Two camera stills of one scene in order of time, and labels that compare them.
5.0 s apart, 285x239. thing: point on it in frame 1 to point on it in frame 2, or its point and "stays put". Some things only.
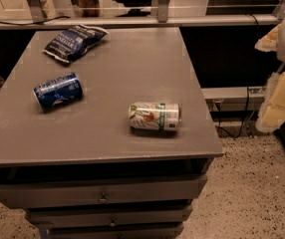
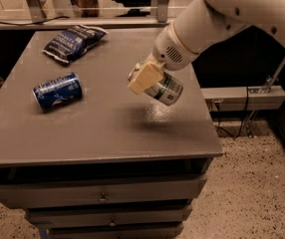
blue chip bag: [65, 44] stays put
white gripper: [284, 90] to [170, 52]
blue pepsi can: [62, 90] stays put
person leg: [89, 1] stays put
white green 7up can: [154, 117] to [167, 91]
